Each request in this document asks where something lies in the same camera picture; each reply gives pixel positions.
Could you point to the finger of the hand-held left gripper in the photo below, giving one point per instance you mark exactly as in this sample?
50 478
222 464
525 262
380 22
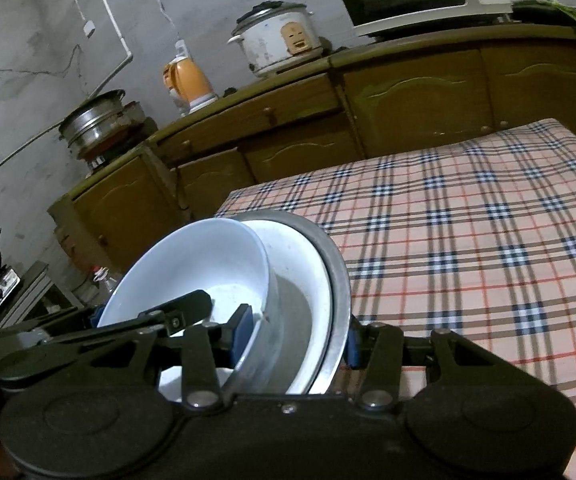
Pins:
97 317
188 307

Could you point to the steel steamer pot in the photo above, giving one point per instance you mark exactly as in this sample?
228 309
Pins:
90 122

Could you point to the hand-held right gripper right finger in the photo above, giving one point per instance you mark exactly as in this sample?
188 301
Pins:
352 350

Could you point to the wide white bowl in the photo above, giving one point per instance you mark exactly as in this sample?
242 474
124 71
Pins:
188 265

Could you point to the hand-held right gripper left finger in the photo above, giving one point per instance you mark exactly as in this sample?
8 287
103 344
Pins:
244 335

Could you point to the cooking oil bottle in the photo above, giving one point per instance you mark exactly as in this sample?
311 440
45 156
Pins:
105 280

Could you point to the orange electric kettle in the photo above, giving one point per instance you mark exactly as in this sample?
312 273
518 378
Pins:
190 85

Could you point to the steel bowl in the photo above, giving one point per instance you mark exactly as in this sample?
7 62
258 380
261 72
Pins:
293 325

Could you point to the round steel plate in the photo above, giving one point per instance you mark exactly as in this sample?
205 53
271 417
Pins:
340 285

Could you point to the small metal shelf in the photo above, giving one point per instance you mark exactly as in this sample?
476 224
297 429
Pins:
38 295

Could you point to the deep white bowl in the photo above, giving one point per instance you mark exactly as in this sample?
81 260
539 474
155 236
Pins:
303 260

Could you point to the plaid tablecloth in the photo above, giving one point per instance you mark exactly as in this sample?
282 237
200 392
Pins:
468 240

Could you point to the white wall switch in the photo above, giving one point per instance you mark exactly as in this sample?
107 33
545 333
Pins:
88 28

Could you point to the wooden kitchen cabinet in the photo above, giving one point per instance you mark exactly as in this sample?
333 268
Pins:
418 95

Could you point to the white rice cooker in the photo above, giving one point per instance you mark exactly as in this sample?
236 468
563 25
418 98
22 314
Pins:
273 40

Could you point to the white wall conduit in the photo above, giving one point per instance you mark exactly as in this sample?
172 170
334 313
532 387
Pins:
118 30

